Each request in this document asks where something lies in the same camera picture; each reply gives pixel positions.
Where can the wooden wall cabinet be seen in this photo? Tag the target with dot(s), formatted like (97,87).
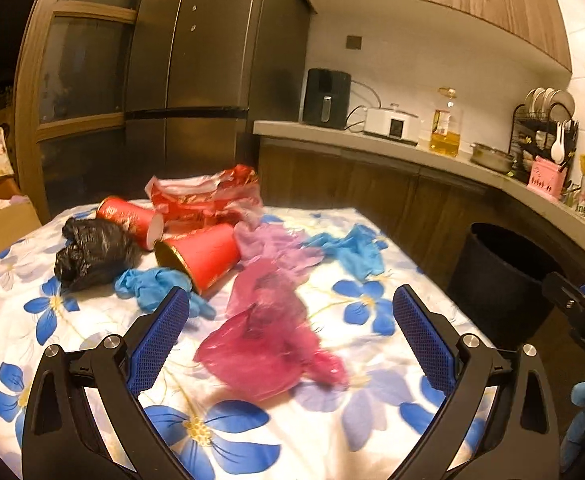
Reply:
(462,0)

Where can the metal bowl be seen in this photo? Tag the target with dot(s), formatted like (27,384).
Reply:
(492,157)

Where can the pink utensil basket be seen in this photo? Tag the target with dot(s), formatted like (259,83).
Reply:
(546,180)

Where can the wooden kitchen counter cabinet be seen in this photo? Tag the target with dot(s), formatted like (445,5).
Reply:
(352,180)

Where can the light purple plastic bag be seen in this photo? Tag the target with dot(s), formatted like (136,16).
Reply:
(272,247)

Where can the silver drink can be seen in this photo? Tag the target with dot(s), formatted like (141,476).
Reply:
(582,197)

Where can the white electric cooker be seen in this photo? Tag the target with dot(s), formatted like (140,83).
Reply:
(391,122)

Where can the dark wall outlet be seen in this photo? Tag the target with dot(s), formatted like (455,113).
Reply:
(354,42)

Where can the black plastic bag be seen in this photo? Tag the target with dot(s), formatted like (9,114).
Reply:
(92,255)

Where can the cardboard box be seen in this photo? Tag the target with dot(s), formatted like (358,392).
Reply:
(2,232)

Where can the black dish rack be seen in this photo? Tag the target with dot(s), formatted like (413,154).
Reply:
(542,120)

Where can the magenta plastic bag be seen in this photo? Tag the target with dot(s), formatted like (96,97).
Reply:
(267,340)

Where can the floral blue white tablecloth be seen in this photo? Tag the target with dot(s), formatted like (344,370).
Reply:
(292,440)

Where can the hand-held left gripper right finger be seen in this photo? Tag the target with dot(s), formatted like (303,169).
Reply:
(425,340)

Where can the red white plastic wrapper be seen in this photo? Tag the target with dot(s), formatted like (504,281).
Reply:
(197,200)

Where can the wooden glass door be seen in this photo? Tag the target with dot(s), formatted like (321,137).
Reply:
(77,85)

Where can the white rice spoon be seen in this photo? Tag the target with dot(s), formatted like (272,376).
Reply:
(558,147)

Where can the black trash bin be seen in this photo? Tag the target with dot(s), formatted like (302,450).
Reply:
(502,280)

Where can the dark steel refrigerator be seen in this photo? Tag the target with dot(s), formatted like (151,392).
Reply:
(212,60)

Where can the blue disposable glove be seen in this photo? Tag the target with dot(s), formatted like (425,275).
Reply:
(355,252)
(142,282)

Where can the black air fryer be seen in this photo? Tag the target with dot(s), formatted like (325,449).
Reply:
(326,97)

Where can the red paper cup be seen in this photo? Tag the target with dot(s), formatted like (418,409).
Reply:
(125,217)
(205,255)

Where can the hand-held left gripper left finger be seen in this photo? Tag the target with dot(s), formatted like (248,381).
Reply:
(157,345)

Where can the cooking oil bottle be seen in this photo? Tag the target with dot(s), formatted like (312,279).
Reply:
(446,130)

